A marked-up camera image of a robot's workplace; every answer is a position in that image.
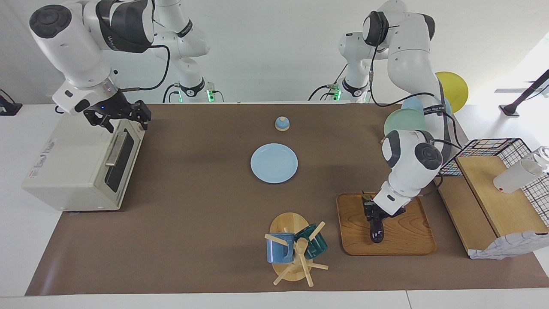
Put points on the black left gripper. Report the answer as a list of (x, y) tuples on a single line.
[(373, 204)]

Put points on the dark purple eggplant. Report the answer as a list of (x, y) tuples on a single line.
[(377, 231)]

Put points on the yellow racked plate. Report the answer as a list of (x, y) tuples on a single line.
[(454, 90)]

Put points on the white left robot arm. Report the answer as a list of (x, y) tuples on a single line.
[(407, 56)]

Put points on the wooden serving tray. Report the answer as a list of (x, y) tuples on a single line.
[(407, 236)]

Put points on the cream toaster oven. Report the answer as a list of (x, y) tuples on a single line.
[(64, 171)]

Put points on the pale green racked plate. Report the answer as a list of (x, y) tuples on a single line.
[(403, 122)]

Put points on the wooden mug tree stand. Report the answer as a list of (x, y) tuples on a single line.
[(287, 223)]

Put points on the brown table mat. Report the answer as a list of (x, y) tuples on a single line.
[(193, 214)]

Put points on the black desk clamp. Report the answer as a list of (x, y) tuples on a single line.
[(8, 109)]

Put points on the light blue racked plate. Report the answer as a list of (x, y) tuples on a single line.
[(414, 104)]

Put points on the blue mug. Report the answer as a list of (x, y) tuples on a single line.
[(279, 251)]

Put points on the small blue white bell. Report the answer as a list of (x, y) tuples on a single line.
[(282, 124)]

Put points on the wooden stepped shelf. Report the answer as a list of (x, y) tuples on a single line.
[(506, 206)]

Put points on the dark green mug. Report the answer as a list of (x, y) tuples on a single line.
[(315, 246)]

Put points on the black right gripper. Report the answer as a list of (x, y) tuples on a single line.
[(113, 107)]

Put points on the black angled stand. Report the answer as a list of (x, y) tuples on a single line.
[(510, 110)]

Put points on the white bottle clear cap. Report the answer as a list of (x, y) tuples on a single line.
[(514, 178)]

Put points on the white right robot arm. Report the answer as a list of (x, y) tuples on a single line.
[(73, 47)]

